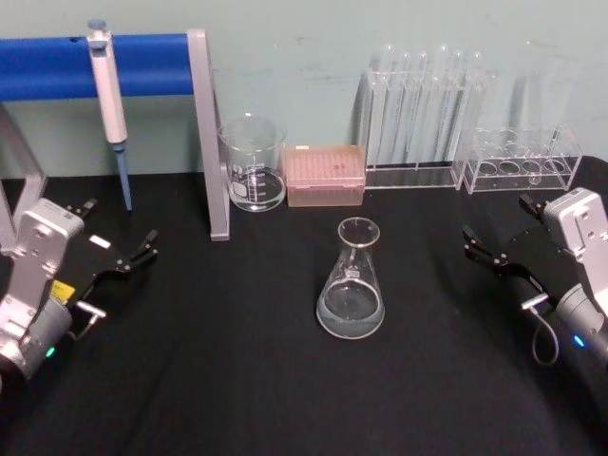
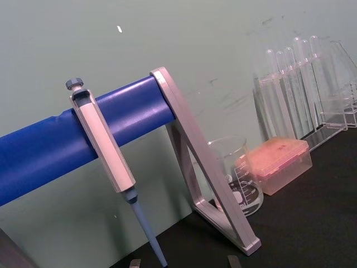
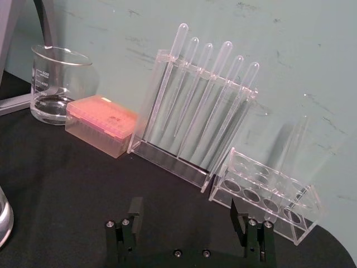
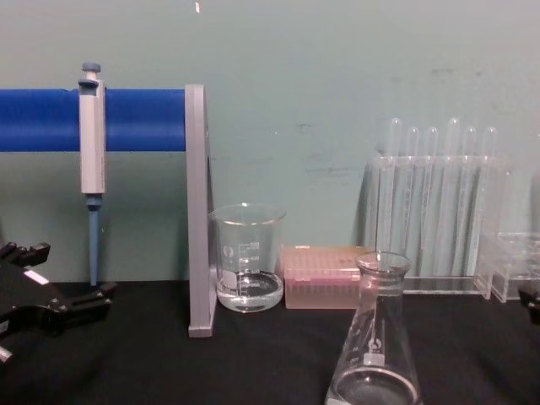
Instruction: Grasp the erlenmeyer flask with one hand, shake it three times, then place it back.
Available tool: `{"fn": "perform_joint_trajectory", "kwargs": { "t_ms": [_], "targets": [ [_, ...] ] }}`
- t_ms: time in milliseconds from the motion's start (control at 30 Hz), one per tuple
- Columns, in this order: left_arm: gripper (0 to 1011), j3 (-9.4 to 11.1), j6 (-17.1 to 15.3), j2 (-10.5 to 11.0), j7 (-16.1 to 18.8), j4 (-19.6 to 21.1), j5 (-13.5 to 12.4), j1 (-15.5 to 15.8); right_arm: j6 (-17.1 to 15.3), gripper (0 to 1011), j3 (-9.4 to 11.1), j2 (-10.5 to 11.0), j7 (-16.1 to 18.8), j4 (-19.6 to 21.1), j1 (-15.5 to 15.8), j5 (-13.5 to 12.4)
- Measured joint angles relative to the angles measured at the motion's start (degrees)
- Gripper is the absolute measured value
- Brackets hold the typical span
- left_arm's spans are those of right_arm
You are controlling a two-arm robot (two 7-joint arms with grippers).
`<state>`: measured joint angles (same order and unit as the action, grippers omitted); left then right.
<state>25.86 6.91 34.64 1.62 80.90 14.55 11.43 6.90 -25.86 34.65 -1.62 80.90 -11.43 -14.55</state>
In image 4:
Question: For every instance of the glass beaker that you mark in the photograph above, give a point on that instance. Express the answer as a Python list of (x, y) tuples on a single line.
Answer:
[(249, 270)]

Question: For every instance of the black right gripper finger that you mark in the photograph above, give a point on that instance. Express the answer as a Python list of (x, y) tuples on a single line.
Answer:
[(530, 301)]

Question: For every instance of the clear plastic transfer pipette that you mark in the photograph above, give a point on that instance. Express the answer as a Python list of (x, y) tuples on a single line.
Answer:
[(395, 135), (412, 143), (430, 143), (453, 135), (468, 143)]

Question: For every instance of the glass conical flask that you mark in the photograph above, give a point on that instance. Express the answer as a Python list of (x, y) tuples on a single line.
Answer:
[(377, 337)]

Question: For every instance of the tall clear acrylic pipette rack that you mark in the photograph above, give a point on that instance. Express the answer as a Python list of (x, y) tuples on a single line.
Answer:
[(443, 282)]

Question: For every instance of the grey and blue pipette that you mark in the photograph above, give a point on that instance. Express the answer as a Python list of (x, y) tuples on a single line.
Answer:
[(93, 147)]

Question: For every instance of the grey pipette stand end panel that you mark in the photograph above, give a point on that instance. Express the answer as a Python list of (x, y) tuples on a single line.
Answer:
[(198, 211)]

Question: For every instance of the black table cloth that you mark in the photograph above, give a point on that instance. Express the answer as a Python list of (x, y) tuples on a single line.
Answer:
[(177, 371)]

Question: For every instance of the blue pipette stand bar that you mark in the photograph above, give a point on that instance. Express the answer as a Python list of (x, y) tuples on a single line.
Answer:
[(139, 120)]

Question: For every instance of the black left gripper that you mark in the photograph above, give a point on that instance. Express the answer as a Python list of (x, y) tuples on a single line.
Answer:
[(21, 299)]

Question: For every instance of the pink pipette tip box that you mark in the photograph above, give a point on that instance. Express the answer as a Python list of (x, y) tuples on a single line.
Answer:
[(314, 287)]

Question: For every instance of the low clear acrylic tube rack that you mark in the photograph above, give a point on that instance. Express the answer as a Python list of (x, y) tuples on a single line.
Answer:
[(516, 261)]

